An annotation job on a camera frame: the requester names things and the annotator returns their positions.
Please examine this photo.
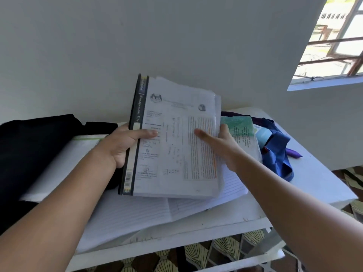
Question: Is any person's left hand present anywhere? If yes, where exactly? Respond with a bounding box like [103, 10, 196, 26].
[96, 123, 159, 170]

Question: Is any person's right hand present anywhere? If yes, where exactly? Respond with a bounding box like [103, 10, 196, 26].
[194, 124, 248, 173]

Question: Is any black file with documents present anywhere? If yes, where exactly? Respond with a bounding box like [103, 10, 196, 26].
[118, 73, 225, 199]

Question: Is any person's left forearm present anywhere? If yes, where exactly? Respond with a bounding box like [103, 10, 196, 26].
[0, 145, 117, 272]

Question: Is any person's right forearm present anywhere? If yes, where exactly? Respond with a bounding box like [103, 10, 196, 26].
[236, 157, 363, 272]

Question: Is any green paperback book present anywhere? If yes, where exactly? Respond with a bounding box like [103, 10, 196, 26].
[221, 116, 262, 163]

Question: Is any light blue card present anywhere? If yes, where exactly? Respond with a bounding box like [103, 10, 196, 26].
[255, 128, 273, 147]

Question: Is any blue fabric bag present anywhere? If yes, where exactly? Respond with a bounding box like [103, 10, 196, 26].
[221, 111, 303, 182]

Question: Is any lined white paper sheet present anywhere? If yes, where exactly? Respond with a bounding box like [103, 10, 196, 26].
[76, 164, 249, 254]

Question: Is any white paper with green edge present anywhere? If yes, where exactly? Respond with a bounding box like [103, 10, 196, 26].
[19, 134, 110, 202]

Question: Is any black cloth bag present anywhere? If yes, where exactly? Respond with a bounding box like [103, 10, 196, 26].
[0, 114, 123, 235]

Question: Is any window with metal bars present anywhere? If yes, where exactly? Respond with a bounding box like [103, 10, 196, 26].
[287, 0, 363, 92]

